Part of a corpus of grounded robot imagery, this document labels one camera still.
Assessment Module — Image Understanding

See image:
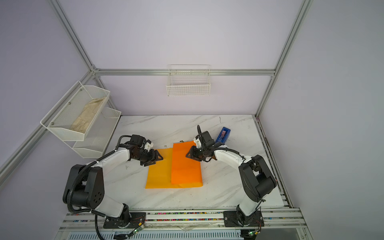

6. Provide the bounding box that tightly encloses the white mesh lower shelf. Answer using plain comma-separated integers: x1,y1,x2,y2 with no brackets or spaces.
72,107,121,159

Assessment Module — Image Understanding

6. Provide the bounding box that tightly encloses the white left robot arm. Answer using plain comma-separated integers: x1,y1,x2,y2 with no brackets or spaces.
63,147,164,219

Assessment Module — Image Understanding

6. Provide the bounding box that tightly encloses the aluminium front rail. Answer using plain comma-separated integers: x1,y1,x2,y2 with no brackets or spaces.
59,208,308,232

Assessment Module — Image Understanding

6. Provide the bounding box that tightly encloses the black corrugated cable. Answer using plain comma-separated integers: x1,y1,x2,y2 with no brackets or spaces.
65,134,133,240

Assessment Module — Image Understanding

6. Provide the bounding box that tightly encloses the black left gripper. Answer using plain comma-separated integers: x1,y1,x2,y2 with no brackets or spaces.
133,148,163,168

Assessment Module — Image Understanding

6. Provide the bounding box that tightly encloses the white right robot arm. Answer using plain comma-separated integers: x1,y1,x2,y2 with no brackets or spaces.
186,146,277,221

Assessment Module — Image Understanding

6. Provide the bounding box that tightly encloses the beige cloth in shelf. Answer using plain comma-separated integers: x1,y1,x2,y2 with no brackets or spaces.
70,97,105,134

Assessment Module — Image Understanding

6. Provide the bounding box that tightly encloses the white mesh shelf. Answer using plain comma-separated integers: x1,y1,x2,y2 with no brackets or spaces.
72,107,121,159
40,82,110,142

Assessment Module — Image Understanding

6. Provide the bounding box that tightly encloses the white mesh upper shelf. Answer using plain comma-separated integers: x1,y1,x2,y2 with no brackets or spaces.
40,82,110,142

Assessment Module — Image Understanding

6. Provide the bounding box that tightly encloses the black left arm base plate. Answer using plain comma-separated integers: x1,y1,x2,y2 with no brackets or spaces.
103,212,147,229

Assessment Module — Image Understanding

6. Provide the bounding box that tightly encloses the white wire wall basket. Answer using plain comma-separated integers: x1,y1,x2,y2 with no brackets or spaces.
166,65,211,97

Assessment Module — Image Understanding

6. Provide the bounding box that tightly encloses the orange wrapping paper sheet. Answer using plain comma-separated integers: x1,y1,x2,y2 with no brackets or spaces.
145,141,203,189

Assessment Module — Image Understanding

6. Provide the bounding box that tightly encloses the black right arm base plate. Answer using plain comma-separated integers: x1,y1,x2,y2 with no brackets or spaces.
223,211,265,228

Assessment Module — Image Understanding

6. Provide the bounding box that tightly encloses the blue tape dispenser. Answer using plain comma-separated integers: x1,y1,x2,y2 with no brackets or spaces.
216,127,231,145

